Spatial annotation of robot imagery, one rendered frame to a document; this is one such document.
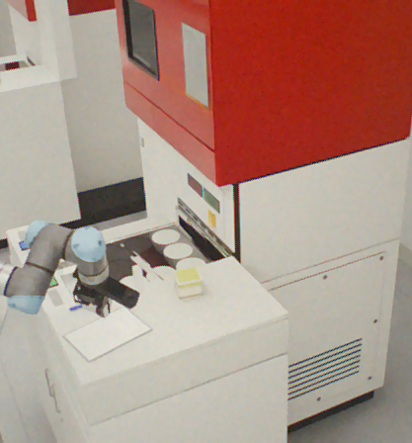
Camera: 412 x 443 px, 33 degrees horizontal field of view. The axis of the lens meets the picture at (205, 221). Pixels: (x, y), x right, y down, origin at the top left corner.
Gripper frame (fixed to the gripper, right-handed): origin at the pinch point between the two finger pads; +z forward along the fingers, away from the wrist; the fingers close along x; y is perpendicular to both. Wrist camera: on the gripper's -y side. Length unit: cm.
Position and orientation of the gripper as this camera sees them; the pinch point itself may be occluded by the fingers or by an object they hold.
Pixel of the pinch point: (108, 313)
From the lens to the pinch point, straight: 194.3
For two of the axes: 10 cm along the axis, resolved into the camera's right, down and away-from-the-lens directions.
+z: -0.3, 5.8, 8.1
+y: -9.6, -2.5, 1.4
